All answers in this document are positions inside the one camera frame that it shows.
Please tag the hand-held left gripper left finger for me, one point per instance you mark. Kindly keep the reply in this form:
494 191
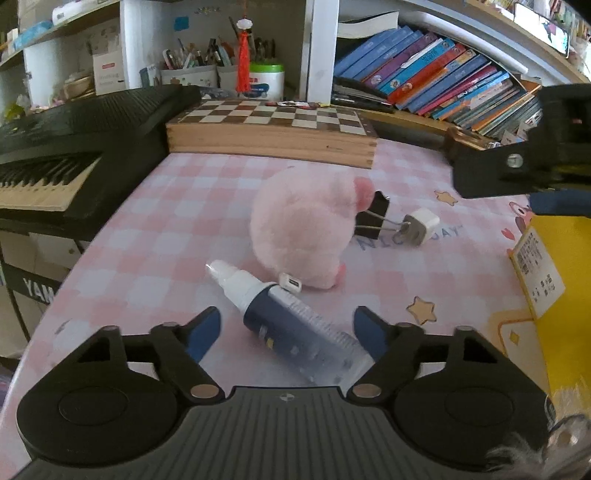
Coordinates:
205 330

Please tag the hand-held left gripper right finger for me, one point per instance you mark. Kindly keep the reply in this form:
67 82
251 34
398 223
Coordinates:
369 330

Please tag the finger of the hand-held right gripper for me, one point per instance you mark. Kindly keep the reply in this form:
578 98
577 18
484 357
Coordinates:
489 173
565 115

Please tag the dark blue spray bottle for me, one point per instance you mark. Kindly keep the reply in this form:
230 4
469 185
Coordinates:
277 314

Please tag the white charger plug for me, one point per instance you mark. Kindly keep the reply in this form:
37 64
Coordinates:
421 226

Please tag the small white adapter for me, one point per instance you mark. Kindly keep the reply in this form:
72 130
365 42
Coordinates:
291 282

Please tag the black binder clip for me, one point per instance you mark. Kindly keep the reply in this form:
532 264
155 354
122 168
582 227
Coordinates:
371 210

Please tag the pink plush pig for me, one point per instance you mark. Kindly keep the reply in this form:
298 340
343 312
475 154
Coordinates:
300 221

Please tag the yellow cardboard box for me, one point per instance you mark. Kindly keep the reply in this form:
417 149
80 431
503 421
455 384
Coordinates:
568 286

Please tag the desktop with pink checkered tablecloth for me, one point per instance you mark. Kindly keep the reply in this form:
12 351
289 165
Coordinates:
161 240

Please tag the dark brown box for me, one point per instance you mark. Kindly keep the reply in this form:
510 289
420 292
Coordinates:
461 141

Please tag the smartphone with lit screen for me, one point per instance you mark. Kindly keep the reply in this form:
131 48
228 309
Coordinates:
540 27

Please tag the row of leaning colourful books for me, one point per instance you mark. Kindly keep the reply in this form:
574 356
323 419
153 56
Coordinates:
438 78

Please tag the black flat case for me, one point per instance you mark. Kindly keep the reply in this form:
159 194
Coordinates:
360 94

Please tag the black keyboard stand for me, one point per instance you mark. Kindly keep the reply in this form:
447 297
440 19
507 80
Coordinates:
32 288

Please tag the thick white-paged book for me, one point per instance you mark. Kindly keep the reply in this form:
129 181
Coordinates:
369 25

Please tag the wooden chess board box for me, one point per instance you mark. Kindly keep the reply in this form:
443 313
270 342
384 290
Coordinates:
277 138

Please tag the white bookshelf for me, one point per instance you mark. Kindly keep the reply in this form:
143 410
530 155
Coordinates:
318 46

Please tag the grey furry cuff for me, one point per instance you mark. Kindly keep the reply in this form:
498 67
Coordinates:
568 429

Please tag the black electronic keyboard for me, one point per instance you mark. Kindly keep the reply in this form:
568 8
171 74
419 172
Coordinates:
92 124

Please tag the white jar with green lid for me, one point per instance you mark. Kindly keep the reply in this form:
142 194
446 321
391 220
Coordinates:
267 83

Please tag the white pen holder with pens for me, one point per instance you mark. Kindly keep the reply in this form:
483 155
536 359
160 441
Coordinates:
189 76

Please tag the red tassel ornament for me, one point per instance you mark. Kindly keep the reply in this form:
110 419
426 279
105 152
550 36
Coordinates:
243 60

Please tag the brass bowl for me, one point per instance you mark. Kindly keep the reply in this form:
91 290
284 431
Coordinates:
79 87

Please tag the white box with red label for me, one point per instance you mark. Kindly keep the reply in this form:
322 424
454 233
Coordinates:
109 74

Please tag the blue tissue pack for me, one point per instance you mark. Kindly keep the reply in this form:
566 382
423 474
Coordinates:
33 34

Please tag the white tissue pack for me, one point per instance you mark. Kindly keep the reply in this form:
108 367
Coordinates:
71 13

